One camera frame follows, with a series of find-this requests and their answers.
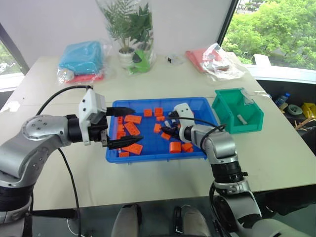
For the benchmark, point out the grey round object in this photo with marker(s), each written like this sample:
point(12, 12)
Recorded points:
point(295, 109)

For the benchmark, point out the potted plant in plastic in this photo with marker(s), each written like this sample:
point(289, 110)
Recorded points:
point(149, 56)

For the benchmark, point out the rounded orange plastic block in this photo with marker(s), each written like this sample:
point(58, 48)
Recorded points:
point(175, 147)

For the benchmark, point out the yellow plastic object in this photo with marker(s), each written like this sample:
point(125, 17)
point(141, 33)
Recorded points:
point(309, 109)

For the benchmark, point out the red flat sheet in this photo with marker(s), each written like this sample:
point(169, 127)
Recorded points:
point(195, 59)

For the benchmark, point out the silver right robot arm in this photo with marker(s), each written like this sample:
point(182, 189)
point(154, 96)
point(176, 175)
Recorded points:
point(222, 148)

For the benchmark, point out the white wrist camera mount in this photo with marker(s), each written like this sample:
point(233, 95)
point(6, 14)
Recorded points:
point(184, 111)
point(86, 103)

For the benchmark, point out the crumpled clear plastic bag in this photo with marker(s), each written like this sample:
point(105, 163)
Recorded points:
point(222, 69)

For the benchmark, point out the green potted plant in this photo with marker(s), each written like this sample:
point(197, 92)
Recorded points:
point(128, 29)

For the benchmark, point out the small orange plastic block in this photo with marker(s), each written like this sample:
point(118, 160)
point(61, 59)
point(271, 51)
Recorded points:
point(120, 120)
point(120, 128)
point(161, 118)
point(157, 128)
point(165, 136)
point(158, 111)
point(121, 135)
point(187, 147)
point(148, 112)
point(124, 154)

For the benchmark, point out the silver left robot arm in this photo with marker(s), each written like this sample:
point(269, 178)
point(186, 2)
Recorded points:
point(32, 138)

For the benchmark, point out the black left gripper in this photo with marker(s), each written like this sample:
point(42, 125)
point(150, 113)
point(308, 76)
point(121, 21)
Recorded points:
point(97, 132)

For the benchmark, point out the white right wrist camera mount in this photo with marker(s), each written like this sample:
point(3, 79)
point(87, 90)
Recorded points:
point(184, 111)

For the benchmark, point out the dark window frame post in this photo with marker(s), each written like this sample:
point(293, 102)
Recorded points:
point(227, 22)

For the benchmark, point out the teal cloth bundle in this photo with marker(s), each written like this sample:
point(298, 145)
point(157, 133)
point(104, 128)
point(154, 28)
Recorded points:
point(81, 58)

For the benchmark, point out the bright green plastic object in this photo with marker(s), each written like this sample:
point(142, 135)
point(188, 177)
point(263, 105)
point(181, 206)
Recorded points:
point(142, 64)

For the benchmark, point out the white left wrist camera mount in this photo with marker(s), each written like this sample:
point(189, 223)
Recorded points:
point(86, 103)

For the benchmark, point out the flat orange plastic plate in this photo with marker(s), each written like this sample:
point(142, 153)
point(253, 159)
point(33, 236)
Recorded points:
point(133, 119)
point(130, 128)
point(134, 148)

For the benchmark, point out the red flat pack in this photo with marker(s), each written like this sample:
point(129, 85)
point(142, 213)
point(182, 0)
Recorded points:
point(87, 78)

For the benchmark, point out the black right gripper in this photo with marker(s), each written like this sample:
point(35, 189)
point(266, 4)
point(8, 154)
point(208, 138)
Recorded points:
point(177, 128)

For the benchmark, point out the wooden sticks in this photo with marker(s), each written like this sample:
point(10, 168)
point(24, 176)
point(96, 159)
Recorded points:
point(304, 123)

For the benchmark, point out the green plastic bin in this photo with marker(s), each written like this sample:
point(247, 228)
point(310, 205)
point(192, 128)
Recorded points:
point(227, 108)

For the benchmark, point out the blue plastic bin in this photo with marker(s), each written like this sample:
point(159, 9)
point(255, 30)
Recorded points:
point(148, 148)

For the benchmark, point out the blue capped water bottle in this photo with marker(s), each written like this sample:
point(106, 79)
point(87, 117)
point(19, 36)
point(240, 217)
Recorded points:
point(282, 99)

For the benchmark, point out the grey rounded shape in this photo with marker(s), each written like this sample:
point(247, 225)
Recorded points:
point(126, 222)
point(192, 222)

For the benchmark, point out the silver cylindrical battery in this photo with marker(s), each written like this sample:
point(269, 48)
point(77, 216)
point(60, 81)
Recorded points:
point(242, 119)

